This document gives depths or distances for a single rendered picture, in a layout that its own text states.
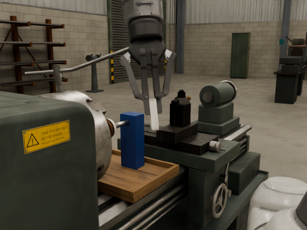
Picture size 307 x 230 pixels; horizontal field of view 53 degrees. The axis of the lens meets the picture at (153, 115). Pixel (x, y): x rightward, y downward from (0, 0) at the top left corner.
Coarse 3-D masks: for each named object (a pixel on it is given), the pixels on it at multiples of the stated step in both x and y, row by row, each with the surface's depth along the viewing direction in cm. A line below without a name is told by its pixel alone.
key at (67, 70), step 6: (126, 48) 94; (108, 54) 95; (114, 54) 94; (96, 60) 95; (102, 60) 95; (78, 66) 95; (84, 66) 95; (30, 72) 96; (36, 72) 96; (42, 72) 96; (48, 72) 96; (60, 72) 96; (66, 72) 96
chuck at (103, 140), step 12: (60, 96) 91; (72, 96) 93; (84, 96) 96; (96, 120) 91; (96, 132) 89; (108, 132) 93; (96, 144) 89; (108, 144) 93; (96, 156) 89; (108, 156) 94
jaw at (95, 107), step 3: (87, 102) 94; (90, 102) 95; (90, 105) 94; (93, 105) 95; (96, 105) 98; (99, 105) 99; (93, 108) 94; (96, 108) 95; (99, 108) 98; (102, 108) 99; (96, 111) 94; (102, 111) 98; (105, 111) 98
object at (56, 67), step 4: (56, 64) 95; (56, 68) 95; (56, 72) 95; (56, 76) 96; (60, 76) 96; (56, 80) 96; (60, 80) 96; (56, 84) 96; (60, 84) 96; (60, 88) 97; (60, 92) 97
